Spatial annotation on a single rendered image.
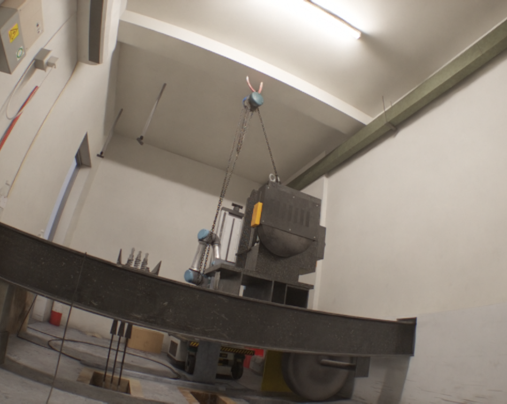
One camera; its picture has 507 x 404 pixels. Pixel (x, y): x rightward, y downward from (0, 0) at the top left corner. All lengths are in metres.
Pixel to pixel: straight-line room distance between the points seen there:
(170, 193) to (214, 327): 3.25
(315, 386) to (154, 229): 3.02
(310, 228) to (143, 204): 2.83
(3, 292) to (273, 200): 1.73
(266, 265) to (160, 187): 2.80
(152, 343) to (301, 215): 2.52
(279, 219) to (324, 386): 1.34
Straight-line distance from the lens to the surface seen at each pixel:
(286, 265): 2.21
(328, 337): 1.90
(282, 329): 1.72
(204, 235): 2.91
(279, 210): 2.13
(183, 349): 3.05
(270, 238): 2.04
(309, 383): 2.42
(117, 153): 4.77
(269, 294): 2.08
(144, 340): 3.90
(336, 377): 2.57
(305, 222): 2.21
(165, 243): 4.36
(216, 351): 2.59
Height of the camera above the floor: 0.48
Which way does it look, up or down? 24 degrees up
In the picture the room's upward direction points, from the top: 10 degrees clockwise
